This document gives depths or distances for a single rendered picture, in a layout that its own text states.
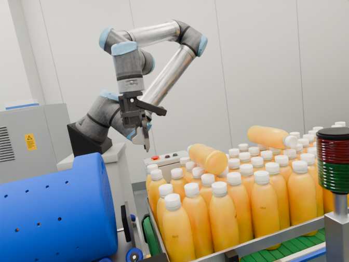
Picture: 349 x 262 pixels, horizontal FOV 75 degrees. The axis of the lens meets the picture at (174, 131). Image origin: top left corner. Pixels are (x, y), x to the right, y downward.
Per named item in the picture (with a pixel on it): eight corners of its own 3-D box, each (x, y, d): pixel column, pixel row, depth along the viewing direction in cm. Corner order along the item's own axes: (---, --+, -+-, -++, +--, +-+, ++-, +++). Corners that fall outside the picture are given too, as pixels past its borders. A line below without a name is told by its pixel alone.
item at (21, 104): (12, 110, 218) (10, 102, 217) (39, 106, 223) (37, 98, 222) (5, 111, 206) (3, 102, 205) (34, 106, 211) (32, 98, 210)
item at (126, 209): (127, 238, 74) (120, 202, 72) (134, 236, 75) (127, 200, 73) (129, 258, 65) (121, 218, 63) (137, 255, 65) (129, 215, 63)
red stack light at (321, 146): (308, 157, 42) (307, 137, 41) (335, 150, 44) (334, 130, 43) (341, 167, 36) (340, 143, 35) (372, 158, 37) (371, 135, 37)
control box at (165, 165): (146, 180, 104) (142, 158, 102) (187, 170, 108) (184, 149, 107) (149, 187, 94) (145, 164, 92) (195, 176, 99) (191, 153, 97)
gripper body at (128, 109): (123, 128, 84) (117, 95, 82) (146, 124, 86) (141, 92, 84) (124, 130, 77) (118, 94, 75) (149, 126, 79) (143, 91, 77)
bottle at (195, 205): (212, 263, 61) (202, 199, 58) (186, 261, 63) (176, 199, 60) (215, 246, 67) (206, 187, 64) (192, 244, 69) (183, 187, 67)
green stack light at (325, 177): (309, 183, 43) (308, 158, 42) (336, 175, 44) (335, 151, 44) (343, 196, 37) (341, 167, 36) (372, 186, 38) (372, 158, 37)
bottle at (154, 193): (151, 228, 81) (142, 179, 79) (165, 218, 86) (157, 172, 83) (164, 234, 76) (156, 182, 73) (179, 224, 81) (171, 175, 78)
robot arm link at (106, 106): (96, 111, 140) (111, 88, 138) (117, 128, 139) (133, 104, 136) (82, 110, 125) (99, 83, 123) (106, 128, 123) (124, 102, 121)
